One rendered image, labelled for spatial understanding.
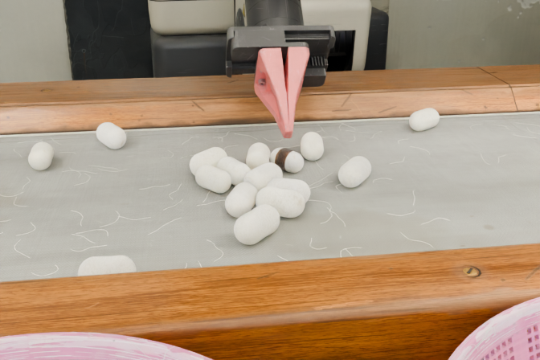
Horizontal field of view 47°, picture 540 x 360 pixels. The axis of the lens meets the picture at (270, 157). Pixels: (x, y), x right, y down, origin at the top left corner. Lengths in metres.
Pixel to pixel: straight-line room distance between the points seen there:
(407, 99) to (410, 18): 2.08
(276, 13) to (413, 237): 0.27
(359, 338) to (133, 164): 0.30
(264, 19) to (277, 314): 0.35
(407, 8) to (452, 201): 2.28
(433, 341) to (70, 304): 0.19
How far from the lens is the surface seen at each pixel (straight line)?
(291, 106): 0.56
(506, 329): 0.33
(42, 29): 2.55
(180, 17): 1.35
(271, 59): 0.57
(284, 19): 0.60
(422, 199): 0.49
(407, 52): 2.79
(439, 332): 0.34
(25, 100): 0.69
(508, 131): 0.67
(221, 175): 0.48
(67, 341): 0.31
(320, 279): 0.34
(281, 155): 0.52
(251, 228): 0.41
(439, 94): 0.70
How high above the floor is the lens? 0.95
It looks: 22 degrees down
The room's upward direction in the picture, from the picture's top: straight up
